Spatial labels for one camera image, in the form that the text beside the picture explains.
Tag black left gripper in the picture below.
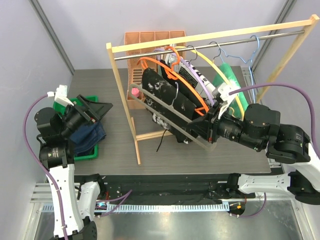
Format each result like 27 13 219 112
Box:
59 94 112 137

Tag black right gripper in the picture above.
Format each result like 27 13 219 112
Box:
187 101 263 151

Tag blue denim trousers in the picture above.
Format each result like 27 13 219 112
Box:
69 122 106 157

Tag grey plastic hanger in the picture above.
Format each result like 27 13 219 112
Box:
127 81 216 154

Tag orange plastic hanger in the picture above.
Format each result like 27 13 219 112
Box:
136 44 213 118

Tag black white-speckled trousers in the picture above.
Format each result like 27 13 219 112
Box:
142 68 198 144

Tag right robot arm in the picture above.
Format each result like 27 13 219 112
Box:
187 103 320 205

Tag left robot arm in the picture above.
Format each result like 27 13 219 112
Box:
34 95 113 240

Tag yellow plastic hanger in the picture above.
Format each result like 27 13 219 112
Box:
190 48 245 120

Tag lilac plastic hanger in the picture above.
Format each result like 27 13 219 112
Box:
156 52 216 108

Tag green plastic tray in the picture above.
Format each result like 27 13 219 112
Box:
53 95 99 162

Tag plain black garment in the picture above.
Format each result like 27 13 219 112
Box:
161 66 210 116

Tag green white garment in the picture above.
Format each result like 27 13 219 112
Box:
211 62 250 121

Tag pink capped bottle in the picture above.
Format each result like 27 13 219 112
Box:
131 87 141 99

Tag orange desk organiser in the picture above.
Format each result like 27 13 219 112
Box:
124 30 186 110

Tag metal rack rod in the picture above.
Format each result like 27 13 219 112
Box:
115 30 305 61

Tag wooden clothes rack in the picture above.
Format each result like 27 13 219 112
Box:
106 14 320 165

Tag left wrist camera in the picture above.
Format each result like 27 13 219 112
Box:
47 84 75 107

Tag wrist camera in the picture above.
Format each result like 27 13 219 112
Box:
47 84 75 107
212 82 240 119

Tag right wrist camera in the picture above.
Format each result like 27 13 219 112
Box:
212 82 240 119

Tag white slotted cable duct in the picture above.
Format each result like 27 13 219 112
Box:
41 202 230 213

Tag blue wire hanger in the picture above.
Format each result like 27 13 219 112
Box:
219 34 261 101

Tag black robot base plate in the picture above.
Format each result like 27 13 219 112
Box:
101 174 256 206

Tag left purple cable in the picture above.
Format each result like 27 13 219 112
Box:
23 93 133 240

